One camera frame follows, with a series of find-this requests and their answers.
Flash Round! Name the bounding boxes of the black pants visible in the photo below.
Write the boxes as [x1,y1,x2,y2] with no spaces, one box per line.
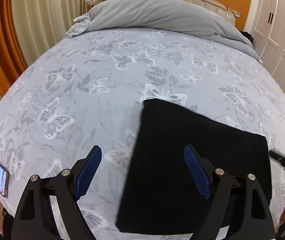
[116,99,272,235]

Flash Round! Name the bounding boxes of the bed with butterfly sheet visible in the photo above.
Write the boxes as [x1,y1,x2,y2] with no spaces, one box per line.
[0,28,285,239]

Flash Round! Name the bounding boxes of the black item on nightstand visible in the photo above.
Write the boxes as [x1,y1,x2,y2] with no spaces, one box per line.
[241,31,254,43]

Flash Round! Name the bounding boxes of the orange curtain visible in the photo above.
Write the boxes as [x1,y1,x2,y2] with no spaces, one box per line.
[0,0,27,96]

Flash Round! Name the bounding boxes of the cream curtain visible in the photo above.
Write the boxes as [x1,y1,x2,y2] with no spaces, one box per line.
[0,0,87,99]

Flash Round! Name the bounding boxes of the grey duvet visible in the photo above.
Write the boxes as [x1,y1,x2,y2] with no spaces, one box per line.
[66,0,260,60]

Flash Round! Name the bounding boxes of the wall switch panel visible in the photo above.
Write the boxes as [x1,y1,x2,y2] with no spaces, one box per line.
[228,8,240,18]

